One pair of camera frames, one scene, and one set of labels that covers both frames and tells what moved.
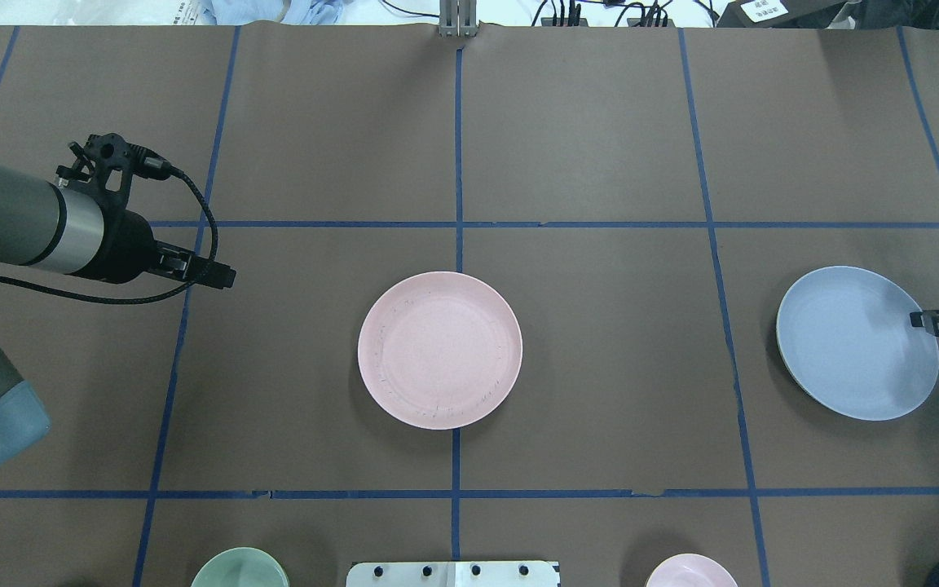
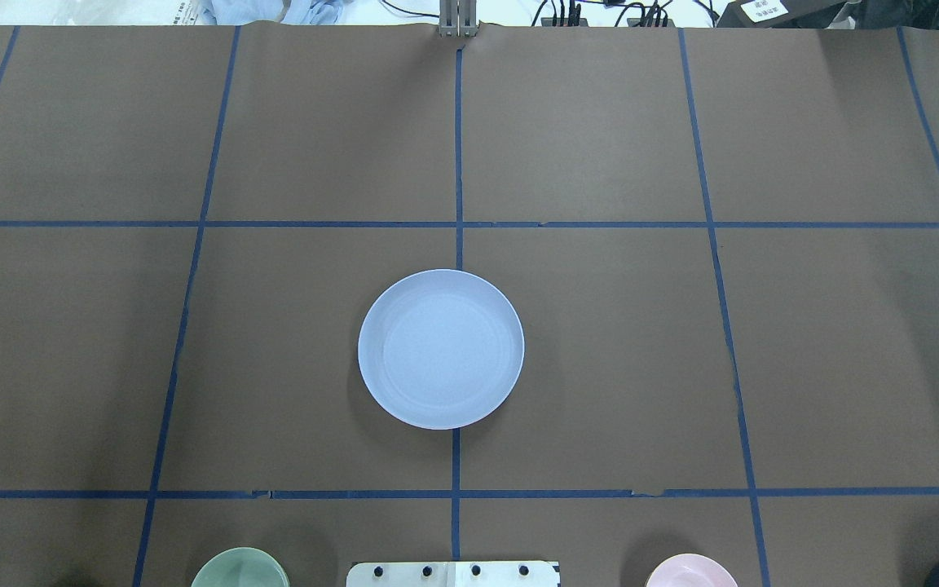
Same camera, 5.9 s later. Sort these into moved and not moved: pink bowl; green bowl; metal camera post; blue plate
Moved: blue plate
Not moved: metal camera post; green bowl; pink bowl
